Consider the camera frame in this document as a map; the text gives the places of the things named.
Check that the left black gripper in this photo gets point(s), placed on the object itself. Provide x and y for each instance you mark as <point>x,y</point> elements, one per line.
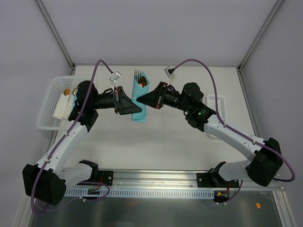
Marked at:
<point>118,100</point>

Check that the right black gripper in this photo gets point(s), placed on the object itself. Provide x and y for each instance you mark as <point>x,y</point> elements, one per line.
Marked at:
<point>161,96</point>

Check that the blue paper napkin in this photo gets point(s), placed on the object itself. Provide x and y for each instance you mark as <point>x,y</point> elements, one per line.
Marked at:
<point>139,91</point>

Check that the silver fork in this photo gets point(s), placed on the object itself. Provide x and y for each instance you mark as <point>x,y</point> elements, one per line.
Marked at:
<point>137,75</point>

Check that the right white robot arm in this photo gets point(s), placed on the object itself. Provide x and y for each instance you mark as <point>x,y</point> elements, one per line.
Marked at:
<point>262,156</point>

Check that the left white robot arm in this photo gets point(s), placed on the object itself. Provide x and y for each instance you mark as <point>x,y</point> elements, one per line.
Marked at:
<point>46,180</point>

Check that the rolled blue napkin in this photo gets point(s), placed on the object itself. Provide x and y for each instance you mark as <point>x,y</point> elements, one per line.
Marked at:
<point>73,102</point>

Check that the middle white rolled napkin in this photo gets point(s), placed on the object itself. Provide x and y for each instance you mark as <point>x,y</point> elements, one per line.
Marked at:
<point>68,109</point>

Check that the white rolled napkin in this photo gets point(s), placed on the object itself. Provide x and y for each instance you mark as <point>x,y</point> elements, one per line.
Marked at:
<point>61,106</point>
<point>68,109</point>

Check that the left white rolled napkin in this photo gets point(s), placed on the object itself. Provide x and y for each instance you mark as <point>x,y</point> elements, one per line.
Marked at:
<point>61,106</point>

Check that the orange utensil tip in basket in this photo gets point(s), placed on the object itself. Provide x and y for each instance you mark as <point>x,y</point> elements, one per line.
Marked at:
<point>66,92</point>

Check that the left white plastic basket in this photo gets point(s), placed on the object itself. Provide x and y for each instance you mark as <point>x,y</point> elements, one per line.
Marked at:
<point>58,85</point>

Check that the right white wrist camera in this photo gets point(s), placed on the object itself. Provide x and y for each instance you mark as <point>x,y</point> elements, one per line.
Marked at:
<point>170,74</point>

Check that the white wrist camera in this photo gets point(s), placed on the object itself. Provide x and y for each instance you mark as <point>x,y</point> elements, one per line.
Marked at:
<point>115,76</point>
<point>170,74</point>

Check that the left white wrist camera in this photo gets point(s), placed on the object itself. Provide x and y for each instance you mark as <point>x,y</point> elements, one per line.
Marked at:
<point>115,76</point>

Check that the aluminium mounting rail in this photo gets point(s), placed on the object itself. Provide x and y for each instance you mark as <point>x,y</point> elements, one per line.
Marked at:
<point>173,179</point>

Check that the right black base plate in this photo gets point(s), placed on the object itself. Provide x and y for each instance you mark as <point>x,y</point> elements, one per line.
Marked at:
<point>212,180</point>

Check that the white slotted cable duct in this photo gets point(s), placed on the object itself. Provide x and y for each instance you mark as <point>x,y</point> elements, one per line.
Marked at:
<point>141,193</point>

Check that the left aluminium frame post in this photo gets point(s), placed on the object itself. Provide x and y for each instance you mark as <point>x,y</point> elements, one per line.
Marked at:
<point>47,18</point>

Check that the aluminium frame post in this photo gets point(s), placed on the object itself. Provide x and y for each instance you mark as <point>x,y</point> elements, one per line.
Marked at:
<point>267,22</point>
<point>47,18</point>

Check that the right aluminium frame post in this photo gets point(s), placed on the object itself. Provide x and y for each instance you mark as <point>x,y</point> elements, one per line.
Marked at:
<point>267,22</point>

